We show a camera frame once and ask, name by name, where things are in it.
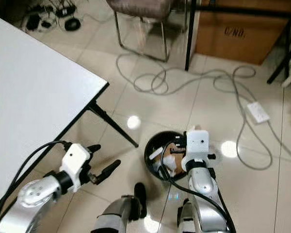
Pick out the black round rubbish bin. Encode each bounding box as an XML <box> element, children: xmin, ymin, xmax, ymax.
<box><xmin>144</xmin><ymin>130</ymin><xmax>195</xmax><ymax>182</ymax></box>

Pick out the brown cardboard scrap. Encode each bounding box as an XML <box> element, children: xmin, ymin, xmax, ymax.
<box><xmin>164</xmin><ymin>142</ymin><xmax>188</xmax><ymax>157</ymax></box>

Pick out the white paper strip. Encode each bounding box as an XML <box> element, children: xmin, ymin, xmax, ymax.
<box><xmin>149</xmin><ymin>147</ymin><xmax>164</xmax><ymax>159</ymax></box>

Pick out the black table leg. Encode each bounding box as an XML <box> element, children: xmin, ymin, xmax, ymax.
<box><xmin>87</xmin><ymin>99</ymin><xmax>139</xmax><ymax>148</ymax></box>

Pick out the robot left leg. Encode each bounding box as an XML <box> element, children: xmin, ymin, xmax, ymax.
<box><xmin>101</xmin><ymin>182</ymin><xmax>147</xmax><ymax>233</ymax></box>

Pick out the robot leg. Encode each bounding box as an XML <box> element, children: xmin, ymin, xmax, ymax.
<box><xmin>177</xmin><ymin>199</ymin><xmax>197</xmax><ymax>233</ymax></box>
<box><xmin>101</xmin><ymin>182</ymin><xmax>147</xmax><ymax>233</ymax></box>

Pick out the robot right leg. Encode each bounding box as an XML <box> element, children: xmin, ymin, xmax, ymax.
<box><xmin>177</xmin><ymin>199</ymin><xmax>197</xmax><ymax>233</ymax></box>

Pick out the white power strip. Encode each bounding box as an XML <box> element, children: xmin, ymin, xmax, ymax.
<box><xmin>246</xmin><ymin>100</ymin><xmax>271</xmax><ymax>124</ymax></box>

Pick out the brown cardboard box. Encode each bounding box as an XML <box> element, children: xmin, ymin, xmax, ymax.
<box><xmin>194</xmin><ymin>0</ymin><xmax>290</xmax><ymax>66</ymax></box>

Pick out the black round device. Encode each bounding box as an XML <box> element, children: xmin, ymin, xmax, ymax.
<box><xmin>64</xmin><ymin>17</ymin><xmax>82</xmax><ymax>32</ymax></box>

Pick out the black power adapter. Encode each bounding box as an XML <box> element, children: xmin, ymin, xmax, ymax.
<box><xmin>26</xmin><ymin>13</ymin><xmax>42</xmax><ymax>30</ymax></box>

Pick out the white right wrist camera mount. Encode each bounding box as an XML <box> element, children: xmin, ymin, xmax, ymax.
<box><xmin>185</xmin><ymin>130</ymin><xmax>210</xmax><ymax>164</ymax></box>

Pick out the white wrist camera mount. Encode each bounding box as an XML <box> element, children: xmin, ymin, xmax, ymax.
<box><xmin>185</xmin><ymin>130</ymin><xmax>210</xmax><ymax>164</ymax></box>
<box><xmin>59</xmin><ymin>143</ymin><xmax>93</xmax><ymax>191</ymax></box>

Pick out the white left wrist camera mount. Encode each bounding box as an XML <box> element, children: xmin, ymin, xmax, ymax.
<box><xmin>59</xmin><ymin>143</ymin><xmax>93</xmax><ymax>191</ymax></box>

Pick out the grey power cable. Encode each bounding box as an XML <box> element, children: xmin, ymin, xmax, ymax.
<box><xmin>115</xmin><ymin>51</ymin><xmax>275</xmax><ymax>171</ymax></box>

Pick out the black metal rack frame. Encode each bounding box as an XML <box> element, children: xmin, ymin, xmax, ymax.
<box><xmin>184</xmin><ymin>0</ymin><xmax>291</xmax><ymax>88</ymax></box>

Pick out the grey chair with metal frame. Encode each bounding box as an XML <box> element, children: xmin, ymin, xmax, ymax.
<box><xmin>106</xmin><ymin>0</ymin><xmax>190</xmax><ymax>63</ymax></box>

